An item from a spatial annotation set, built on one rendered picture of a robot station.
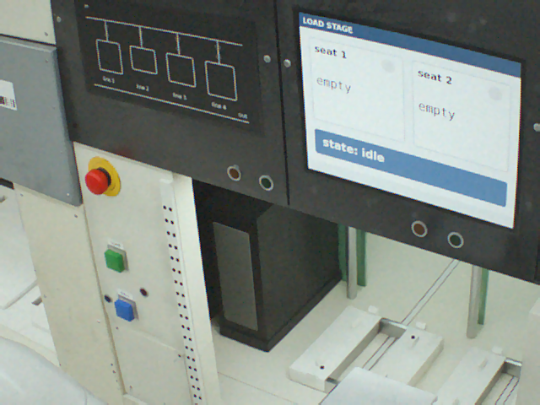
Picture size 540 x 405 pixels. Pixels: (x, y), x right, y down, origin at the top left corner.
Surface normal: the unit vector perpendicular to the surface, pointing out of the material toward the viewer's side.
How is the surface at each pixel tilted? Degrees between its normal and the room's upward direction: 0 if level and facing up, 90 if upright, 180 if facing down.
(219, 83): 90
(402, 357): 0
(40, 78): 90
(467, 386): 0
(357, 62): 90
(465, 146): 90
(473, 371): 0
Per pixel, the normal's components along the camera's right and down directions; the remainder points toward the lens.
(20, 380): 0.53, -0.27
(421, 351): -0.07, -0.84
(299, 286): 0.83, 0.25
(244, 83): -0.56, 0.47
